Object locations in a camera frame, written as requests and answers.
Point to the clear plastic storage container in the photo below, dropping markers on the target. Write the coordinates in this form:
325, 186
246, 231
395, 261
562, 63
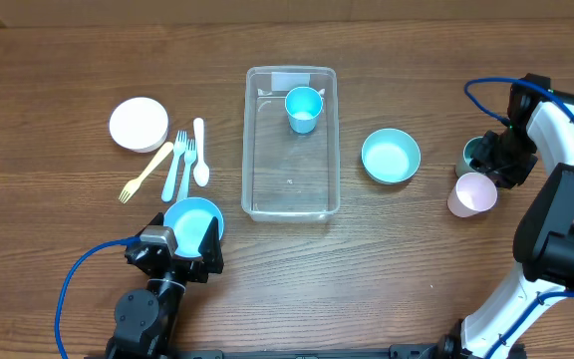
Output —
286, 176

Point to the blue plastic cup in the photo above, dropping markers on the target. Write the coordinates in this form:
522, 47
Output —
303, 106

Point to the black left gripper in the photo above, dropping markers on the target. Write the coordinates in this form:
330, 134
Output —
211, 258

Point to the white plastic bowl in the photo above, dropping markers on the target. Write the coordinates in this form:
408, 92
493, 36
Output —
139, 124

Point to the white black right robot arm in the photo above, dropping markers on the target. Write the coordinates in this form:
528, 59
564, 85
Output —
539, 127

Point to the white plastic spoon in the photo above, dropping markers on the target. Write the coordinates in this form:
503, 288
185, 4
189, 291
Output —
201, 170

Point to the blue plastic bowl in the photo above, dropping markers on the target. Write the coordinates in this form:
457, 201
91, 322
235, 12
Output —
190, 219

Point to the yellow plastic fork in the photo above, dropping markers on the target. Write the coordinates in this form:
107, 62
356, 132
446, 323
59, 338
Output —
133, 185

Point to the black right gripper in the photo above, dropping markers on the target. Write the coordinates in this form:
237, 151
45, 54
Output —
481, 162

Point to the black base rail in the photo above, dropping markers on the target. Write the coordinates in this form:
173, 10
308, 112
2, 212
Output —
397, 351

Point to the light blue fork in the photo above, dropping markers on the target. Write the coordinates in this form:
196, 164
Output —
178, 150
189, 159

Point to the pink plastic cup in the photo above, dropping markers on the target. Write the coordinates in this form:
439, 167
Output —
472, 194

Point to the green plastic cup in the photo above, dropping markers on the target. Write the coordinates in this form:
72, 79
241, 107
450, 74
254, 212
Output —
462, 165

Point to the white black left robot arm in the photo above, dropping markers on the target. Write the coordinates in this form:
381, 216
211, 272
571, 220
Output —
145, 318

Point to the green plastic bowl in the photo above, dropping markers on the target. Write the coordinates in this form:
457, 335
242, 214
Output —
390, 156

